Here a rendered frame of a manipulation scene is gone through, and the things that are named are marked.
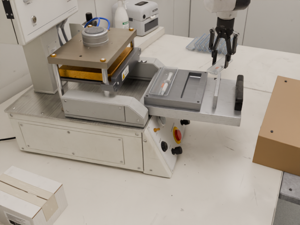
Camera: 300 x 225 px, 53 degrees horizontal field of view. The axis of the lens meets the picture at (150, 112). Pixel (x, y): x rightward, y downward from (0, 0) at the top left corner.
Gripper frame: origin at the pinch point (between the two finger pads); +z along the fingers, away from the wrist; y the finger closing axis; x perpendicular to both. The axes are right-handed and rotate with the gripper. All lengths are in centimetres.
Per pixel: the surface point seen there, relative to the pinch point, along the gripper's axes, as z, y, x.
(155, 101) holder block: -15, 9, -67
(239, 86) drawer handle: -18, 27, -50
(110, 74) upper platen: -22, -4, -72
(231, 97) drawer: -14, 25, -50
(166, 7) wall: 16, -99, 104
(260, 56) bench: 8.7, 9.0, 34.4
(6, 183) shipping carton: -1, -14, -105
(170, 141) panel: 2, 11, -62
